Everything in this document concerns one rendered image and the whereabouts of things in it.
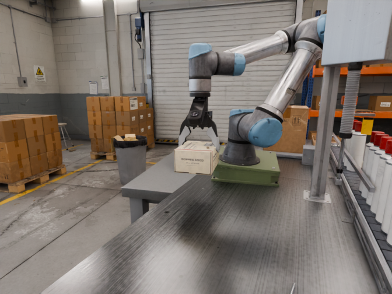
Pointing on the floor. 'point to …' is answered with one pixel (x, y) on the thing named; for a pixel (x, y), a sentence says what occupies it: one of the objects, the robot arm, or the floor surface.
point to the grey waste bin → (130, 163)
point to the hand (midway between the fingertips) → (198, 151)
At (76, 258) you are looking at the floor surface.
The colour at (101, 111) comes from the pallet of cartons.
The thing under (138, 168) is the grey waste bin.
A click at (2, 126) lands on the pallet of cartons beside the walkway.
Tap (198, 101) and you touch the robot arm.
